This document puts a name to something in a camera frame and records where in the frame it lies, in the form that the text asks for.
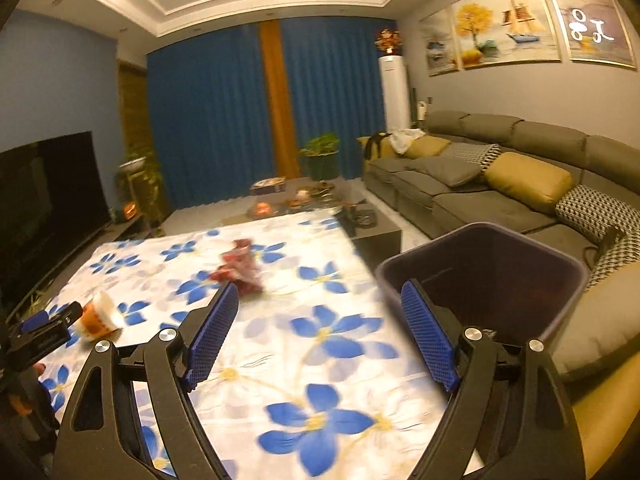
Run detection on white orange paper cup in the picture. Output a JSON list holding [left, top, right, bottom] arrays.
[[74, 290, 125, 341]]

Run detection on dark grey trash bin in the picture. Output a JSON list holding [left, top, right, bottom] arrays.
[[375, 222, 588, 346]]

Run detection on mustard cushion near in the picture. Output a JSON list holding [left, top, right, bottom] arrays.
[[549, 259, 640, 478]]

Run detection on mustard cushion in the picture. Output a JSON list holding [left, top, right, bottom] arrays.
[[549, 259, 640, 478], [485, 152, 575, 216], [404, 134, 451, 159]]

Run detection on floral blue white tablecloth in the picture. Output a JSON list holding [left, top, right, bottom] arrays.
[[47, 211, 447, 479]]

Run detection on grey tv cabinet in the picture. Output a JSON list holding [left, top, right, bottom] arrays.
[[4, 214, 146, 323]]

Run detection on black flat television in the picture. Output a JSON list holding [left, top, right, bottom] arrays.
[[0, 131, 111, 312]]

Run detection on red crumpled wrapper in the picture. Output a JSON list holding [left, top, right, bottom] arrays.
[[208, 238, 264, 297]]

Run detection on patterned cushion near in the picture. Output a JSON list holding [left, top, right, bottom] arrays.
[[555, 184, 640, 244]]

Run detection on patterned cushion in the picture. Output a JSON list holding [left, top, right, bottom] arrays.
[[440, 142, 501, 171], [555, 184, 640, 244]]

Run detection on dark coffee table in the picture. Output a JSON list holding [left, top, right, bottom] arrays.
[[222, 178, 401, 270]]

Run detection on grey sectional sofa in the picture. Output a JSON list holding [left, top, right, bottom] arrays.
[[363, 110, 639, 382]]

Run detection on mustard cushion middle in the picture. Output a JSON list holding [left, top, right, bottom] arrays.
[[485, 152, 575, 216]]

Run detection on trailing plant on stand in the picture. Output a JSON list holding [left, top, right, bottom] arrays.
[[116, 144, 164, 229]]

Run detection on patterned cushion far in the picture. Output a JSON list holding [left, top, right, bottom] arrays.
[[440, 142, 501, 171]]

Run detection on mustard cushion far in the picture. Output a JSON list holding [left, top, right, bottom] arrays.
[[404, 134, 451, 159]]

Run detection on white cloth on sofa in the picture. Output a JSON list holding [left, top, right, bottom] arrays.
[[388, 128, 425, 155]]

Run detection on box on coffee table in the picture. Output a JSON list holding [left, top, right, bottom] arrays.
[[250, 177, 286, 196]]

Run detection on blue curtains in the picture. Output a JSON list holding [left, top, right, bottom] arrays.
[[146, 16, 396, 209]]

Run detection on green potted plant centre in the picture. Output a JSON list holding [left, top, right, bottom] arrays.
[[299, 132, 340, 181]]

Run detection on white standing air conditioner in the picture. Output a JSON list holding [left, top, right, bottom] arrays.
[[378, 55, 411, 131]]

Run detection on orange centre curtain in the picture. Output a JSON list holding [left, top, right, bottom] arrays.
[[258, 20, 300, 179]]

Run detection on small landscape painting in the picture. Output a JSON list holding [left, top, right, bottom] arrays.
[[419, 8, 460, 77]]

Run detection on sailboat tree painting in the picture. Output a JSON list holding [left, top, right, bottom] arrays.
[[451, 0, 561, 70]]

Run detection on right seascape painting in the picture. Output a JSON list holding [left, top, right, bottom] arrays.
[[552, 0, 637, 70]]

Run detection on red gold flower decoration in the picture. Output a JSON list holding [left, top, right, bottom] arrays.
[[375, 28, 402, 55]]

